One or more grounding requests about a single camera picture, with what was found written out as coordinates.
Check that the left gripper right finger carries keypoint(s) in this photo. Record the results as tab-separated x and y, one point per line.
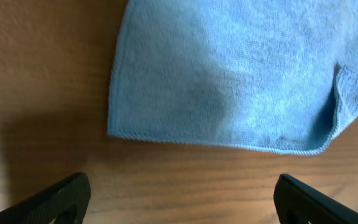
298	203

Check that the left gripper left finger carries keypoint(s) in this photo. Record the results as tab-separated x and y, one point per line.
64	202

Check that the blue microfiber cloth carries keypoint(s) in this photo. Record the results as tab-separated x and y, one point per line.
272	76

